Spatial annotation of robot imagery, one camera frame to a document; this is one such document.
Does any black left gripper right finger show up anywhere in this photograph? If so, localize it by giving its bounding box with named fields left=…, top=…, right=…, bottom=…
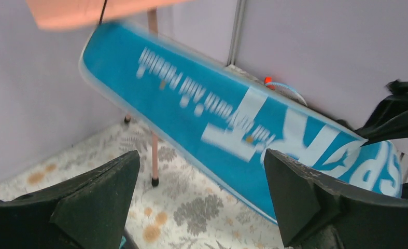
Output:
left=264, top=149, right=408, bottom=248

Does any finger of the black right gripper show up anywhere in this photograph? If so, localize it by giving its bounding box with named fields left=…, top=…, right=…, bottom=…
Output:
left=355, top=79, right=408, bottom=145

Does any floral patterned mat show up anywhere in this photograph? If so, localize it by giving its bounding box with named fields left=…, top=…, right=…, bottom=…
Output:
left=0, top=120, right=283, bottom=248

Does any blue racket cover bag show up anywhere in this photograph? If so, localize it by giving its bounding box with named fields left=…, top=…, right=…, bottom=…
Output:
left=80, top=22, right=402, bottom=222

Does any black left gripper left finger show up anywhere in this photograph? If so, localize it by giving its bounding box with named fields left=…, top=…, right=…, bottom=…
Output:
left=0, top=150, right=140, bottom=248

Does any pink music stand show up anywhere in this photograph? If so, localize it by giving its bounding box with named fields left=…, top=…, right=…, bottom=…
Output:
left=25, top=0, right=191, bottom=188

